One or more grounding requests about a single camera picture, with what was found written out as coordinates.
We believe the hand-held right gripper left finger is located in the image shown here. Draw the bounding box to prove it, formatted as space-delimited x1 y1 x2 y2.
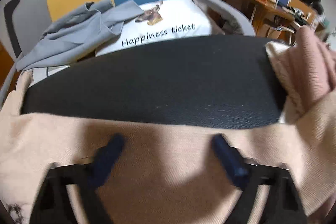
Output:
29 133 125 224

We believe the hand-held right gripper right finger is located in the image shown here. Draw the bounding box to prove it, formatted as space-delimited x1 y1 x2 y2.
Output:
211 133 309 224

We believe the beige knit sweater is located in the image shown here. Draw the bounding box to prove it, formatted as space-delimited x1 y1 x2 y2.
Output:
0 40 336 224

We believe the pink knit sweater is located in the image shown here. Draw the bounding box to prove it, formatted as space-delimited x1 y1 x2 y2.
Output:
285 26 336 106

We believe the grey garment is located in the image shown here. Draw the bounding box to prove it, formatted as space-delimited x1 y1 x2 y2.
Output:
16 0 145 71

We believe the white printed cushion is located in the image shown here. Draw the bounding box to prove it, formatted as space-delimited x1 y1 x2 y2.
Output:
31 0 213 83

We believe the wooden desk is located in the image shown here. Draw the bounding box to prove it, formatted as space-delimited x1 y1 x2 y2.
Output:
215 0 328 39

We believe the black rolled mat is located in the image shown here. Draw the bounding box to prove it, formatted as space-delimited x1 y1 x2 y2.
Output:
4 0 23 60

